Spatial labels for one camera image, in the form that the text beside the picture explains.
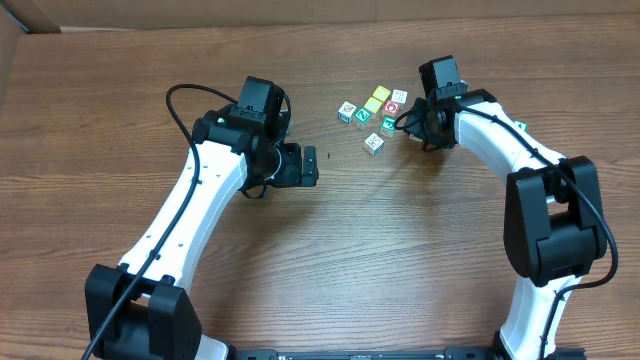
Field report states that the red picture block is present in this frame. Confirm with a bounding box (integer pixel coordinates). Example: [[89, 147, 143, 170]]
[[382, 100, 401, 119]]

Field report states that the white line-drawing block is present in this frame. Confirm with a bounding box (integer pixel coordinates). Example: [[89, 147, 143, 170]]
[[390, 89, 408, 110]]

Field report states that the green letter Z block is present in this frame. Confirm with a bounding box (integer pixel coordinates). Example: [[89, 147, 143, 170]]
[[353, 107, 372, 129]]

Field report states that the yellow block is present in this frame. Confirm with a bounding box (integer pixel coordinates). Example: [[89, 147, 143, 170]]
[[372, 85, 391, 103], [363, 97, 383, 119]]

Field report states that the yellow block upper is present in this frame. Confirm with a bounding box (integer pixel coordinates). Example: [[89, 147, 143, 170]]
[[372, 85, 391, 103]]

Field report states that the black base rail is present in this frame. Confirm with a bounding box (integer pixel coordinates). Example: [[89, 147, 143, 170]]
[[227, 346, 586, 360]]

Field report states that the white blue-edged picture block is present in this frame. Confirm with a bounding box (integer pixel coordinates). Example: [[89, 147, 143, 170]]
[[337, 101, 357, 124]]

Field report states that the green letter F block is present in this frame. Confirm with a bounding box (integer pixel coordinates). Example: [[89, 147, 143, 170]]
[[380, 117, 396, 138]]

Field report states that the green letter A block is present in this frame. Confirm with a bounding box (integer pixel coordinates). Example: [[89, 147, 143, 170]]
[[514, 120, 528, 132]]

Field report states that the yellow block lower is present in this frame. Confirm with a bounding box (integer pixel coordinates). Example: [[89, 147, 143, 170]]
[[363, 97, 383, 119]]

